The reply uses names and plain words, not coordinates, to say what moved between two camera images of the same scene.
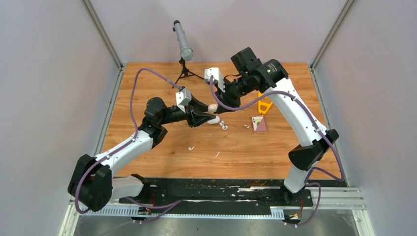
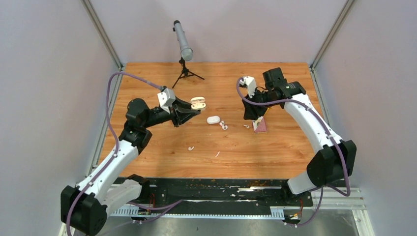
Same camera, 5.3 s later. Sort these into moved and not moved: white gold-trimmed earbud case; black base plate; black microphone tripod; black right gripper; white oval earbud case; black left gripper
Moved: black right gripper; black left gripper; white gold-trimmed earbud case
Not moved: black microphone tripod; white oval earbud case; black base plate
